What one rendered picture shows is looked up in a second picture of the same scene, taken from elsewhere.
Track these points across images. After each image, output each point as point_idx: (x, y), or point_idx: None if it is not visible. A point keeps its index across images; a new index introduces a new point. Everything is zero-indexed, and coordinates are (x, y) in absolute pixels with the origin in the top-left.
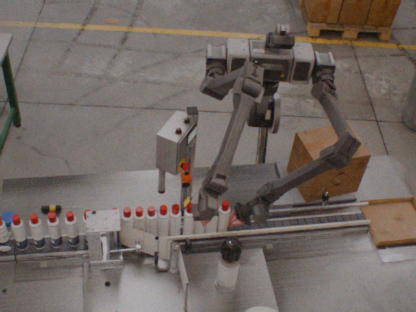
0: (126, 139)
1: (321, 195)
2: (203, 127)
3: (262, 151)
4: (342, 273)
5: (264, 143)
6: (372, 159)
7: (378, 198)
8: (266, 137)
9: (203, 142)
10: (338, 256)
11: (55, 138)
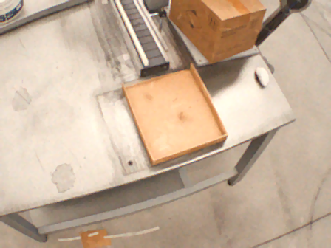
0: (266, 2)
1: (179, 23)
2: (308, 46)
3: (261, 27)
4: (76, 56)
5: (270, 27)
6: (278, 92)
7: (213, 94)
8: (274, 24)
9: (294, 46)
10: (99, 52)
11: None
